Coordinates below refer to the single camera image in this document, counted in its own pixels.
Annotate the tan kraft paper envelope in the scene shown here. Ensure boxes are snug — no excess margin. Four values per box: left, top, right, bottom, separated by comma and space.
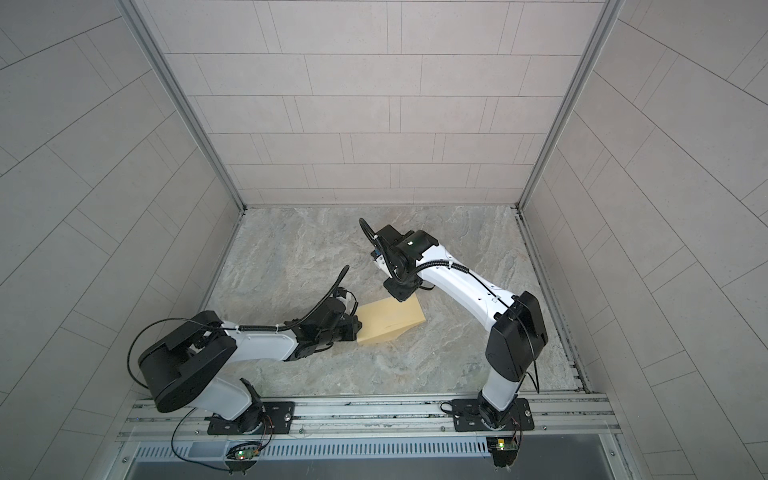
356, 295, 426, 345

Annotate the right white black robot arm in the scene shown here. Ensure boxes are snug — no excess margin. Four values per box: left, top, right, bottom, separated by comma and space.
359, 219, 549, 430

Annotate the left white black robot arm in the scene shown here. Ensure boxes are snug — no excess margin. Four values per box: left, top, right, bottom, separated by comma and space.
137, 289, 362, 423

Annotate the left green circuit board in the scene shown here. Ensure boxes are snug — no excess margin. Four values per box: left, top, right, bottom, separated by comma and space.
226, 441, 263, 462

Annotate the right circuit board module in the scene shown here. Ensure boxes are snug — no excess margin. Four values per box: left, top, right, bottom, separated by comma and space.
486, 437, 520, 468

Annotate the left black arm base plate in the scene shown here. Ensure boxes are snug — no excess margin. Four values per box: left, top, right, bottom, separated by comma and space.
206, 401, 296, 435

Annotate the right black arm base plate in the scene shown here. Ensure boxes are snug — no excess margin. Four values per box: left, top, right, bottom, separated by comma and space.
445, 395, 535, 432

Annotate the white slotted cable duct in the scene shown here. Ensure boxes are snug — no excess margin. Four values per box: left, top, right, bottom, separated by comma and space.
135, 436, 490, 463

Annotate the aluminium mounting rail frame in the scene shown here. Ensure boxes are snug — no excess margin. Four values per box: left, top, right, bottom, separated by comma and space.
117, 392, 621, 442

